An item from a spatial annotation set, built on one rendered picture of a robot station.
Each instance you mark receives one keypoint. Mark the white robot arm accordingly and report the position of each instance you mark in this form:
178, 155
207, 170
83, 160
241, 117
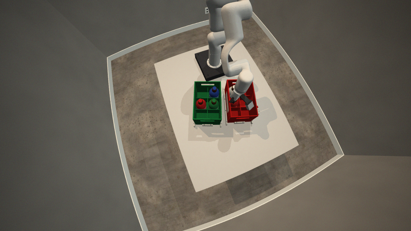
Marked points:
225, 18

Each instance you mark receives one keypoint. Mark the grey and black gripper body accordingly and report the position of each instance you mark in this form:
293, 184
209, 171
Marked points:
235, 94

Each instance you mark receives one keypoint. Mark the blue bottle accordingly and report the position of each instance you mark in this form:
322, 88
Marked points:
214, 92

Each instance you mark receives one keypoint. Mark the red crate with dividers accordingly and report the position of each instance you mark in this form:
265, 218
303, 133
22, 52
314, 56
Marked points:
240, 113

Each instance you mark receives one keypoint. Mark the white bottle with grey label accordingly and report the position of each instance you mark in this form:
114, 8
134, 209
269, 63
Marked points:
231, 89

